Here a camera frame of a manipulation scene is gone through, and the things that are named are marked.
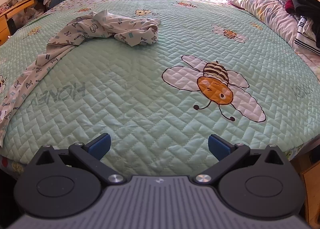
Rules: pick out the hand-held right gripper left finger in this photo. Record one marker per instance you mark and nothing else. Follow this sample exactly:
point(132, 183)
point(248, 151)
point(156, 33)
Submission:
point(101, 145)

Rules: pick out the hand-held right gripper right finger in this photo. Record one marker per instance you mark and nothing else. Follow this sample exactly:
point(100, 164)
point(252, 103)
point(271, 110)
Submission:
point(218, 147)

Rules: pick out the white printed long-sleeve shirt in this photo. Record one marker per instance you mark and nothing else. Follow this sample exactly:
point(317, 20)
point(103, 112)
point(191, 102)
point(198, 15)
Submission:
point(100, 28)

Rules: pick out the green quilted bee bedspread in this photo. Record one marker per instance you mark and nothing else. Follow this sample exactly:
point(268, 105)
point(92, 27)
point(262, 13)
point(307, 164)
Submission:
point(140, 94)

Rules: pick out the white dark-striped cloth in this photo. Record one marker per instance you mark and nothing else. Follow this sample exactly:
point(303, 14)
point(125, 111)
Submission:
point(307, 34)

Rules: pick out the floral duvet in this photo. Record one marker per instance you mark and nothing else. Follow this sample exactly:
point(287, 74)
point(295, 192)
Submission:
point(262, 6)

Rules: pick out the plastic bags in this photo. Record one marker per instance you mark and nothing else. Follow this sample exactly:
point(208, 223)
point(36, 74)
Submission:
point(32, 13)

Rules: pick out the red garment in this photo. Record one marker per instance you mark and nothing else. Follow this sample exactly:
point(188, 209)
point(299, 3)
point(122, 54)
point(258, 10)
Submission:
point(291, 4)

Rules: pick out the wooden desk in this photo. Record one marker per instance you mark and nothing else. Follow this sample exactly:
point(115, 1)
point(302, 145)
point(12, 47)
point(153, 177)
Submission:
point(15, 9)

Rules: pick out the black garment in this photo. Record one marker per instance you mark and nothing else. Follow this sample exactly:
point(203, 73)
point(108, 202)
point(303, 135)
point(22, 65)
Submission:
point(307, 3)

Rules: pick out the wooden bed frame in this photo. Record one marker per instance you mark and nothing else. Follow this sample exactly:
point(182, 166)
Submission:
point(310, 189)

